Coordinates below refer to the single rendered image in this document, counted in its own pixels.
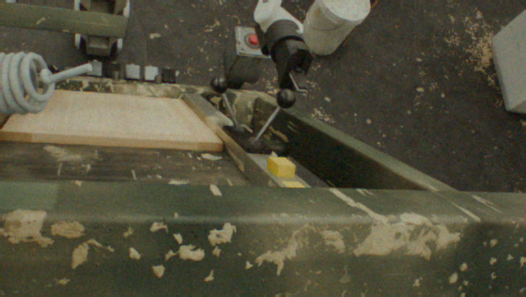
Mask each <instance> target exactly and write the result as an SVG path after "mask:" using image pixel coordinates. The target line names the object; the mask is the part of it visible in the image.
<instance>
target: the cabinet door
mask: <svg viewBox="0 0 526 297"><path fill-rule="evenodd" d="M0 140H6V141H23V142H40V143H57V144H75V145H92V146H110V147H128V148H145V149H197V150H215V151H223V150H224V142H223V141H222V140H220V139H219V137H218V136H217V135H216V133H215V132H214V131H212V130H211V129H210V127H209V126H208V125H207V124H206V123H205V122H204V121H202V120H201V118H200V117H199V116H198V115H197V114H196V113H195V112H194V111H193V110H192V108H191V107H190V106H189V105H188V104H187V103H186V102H184V101H183V100H178V99H166V98H156V97H146V96H134V95H124V94H102V93H91V92H81V91H70V90H59V89H55V90H54V95H53V96H52V97H51V98H50V99H49V102H48V104H46V108H45V109H44V110H43V111H42V112H40V113H38V114H30V113H29V114H26V115H24V116H23V115H21V114H14V115H12V116H11V117H10V118H9V119H8V122H6V124H5V125H4V126H3V128H2V129H1V130H0Z"/></svg>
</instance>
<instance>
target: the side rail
mask: <svg viewBox="0 0 526 297"><path fill-rule="evenodd" d="M277 105H278V104H277V103H276V101H275V98H274V97H264V96H257V97H256V109H255V122H254V129H255V130H257V131H258V132H259V131H260V130H261V129H262V128H263V126H264V125H265V124H266V121H267V120H268V119H269V118H270V116H271V114H272V113H273V111H275V108H276V107H277ZM263 136H264V137H266V139H267V140H279V141H281V142H283V143H284V144H285V145H286V146H287V147H288V153H287V155H288V156H290V157H291V158H292V159H294V160H295V161H297V162H298V163H299V164H301V165H302V166H303V167H304V168H306V169H308V170H309V171H310V172H312V173H313V175H315V176H316V177H317V178H320V179H321V180H322V181H323V182H324V183H326V184H327V185H328V186H331V188H352V189H383V190H413V191H444V192H458V190H456V189H454V188H452V187H450V186H449V185H447V184H443V183H442V182H440V181H438V180H435V179H434V178H432V177H430V176H427V175H426V174H424V173H422V172H420V171H418V170H417V169H415V168H413V167H409V166H408V165H406V164H403V163H401V162H400V161H398V160H397V159H395V158H392V157H390V156H388V155H386V154H384V153H383V152H381V151H379V150H377V149H374V148H371V147H370V146H368V145H367V144H366V143H364V142H362V141H360V140H357V139H355V138H353V137H351V136H349V135H348V134H346V133H343V132H341V131H338V130H336V129H335V128H333V127H331V126H330V125H328V124H326V123H324V122H322V121H319V120H317V119H315V118H313V117H311V116H309V115H307V114H305V113H304V112H301V111H299V110H297V109H295V108H294V107H291V108H289V109H283V108H282V110H281V111H280V112H279V114H278V115H277V117H276V118H275V120H274V121H273V123H272V124H271V125H270V127H269V128H268V129H267V130H266V132H265V134H264V135H263Z"/></svg>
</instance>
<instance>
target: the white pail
mask: <svg viewBox="0 0 526 297"><path fill-rule="evenodd" d="M378 1H379V0H376V2H375V3H374V4H373V6H374V5H375V4H376V3H377V2H378ZM311 6H312V7H311V8H310V9H311V10H310V9H309V10H310V11H309V10H308V11H309V12H307V14H306V19H305V20H304V21H303V23H302V37H303V39H304V41H305V44H306V46H308V47H309V48H310V50H311V51H312V53H313V54H316V55H329V54H331V53H333V52H334V50H335V49H336V48H338V47H339V44H340V43H341V42H342V41H343V40H344V39H345V38H346V37H347V36H348V33H349V32H350V31H351V30H353V29H354V27H355V26H356V25H357V26H356V28H355V30H353V31H352V33H351V34H350V35H349V37H348V39H349V38H350V37H351V36H352V34H353V33H354V32H355V31H356V29H357V28H358V26H359V25H360V24H361V22H363V21H364V18H365V17H366V16H367V14H369V12H370V11H371V10H372V7H373V6H372V7H371V6H370V1H369V0H316V1H315V3H313V4H312V5H311ZM348 39H347V40H346V41H345V43H344V44H343V46H345V44H346V43H347V42H348Z"/></svg>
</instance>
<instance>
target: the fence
mask: <svg viewBox="0 0 526 297"><path fill-rule="evenodd" d="M182 100H183V101H184V102H186V103H187V104H188V105H189V106H190V107H191V108H192V110H193V111H194V112H195V113H196V114H197V115H198V116H199V117H200V118H201V120H202V121H204V122H205V123H206V124H207V125H208V126H209V127H210V129H211V130H212V131H214V132H215V133H216V135H217V136H218V137H219V139H220V140H222V141H223V142H224V152H225V153H226V154H227V156H228V158H229V159H231V160H232V161H233V162H234V163H235V165H236V166H237V167H238V168H239V169H240V170H241V171H242V172H243V174H244V175H245V176H246V177H247V178H248V179H249V180H250V181H251V183H252V184H253V185H254V186H259V187H286V186H285V185H284V184H283V183H282V181H298V182H299V183H300V184H302V185H303V187H310V186H309V185H308V184H306V183H305V182H304V181H303V180H302V179H301V178H299V177H298V176H296V175H295V174H294V178H276V177H275V175H274V174H273V173H271V172H270V170H269V169H268V168H267V167H268V159H269V157H274V156H273V155H271V154H256V153H247V152H246V151H245V150H244V149H242V148H241V147H240V146H239V145H238V144H237V143H236V142H235V141H234V140H232V139H231V138H230V137H229V136H228V134H227V133H226V132H225V131H223V126H224V125H225V126H233V123H232V121H231V120H229V119H228V117H226V116H225V115H224V114H222V113H221V112H220V111H219V110H217V109H216V108H215V107H214V106H213V105H211V104H210V102H207V101H206V100H205V99H204V98H203V97H201V95H200V94H197V93H183V95H182Z"/></svg>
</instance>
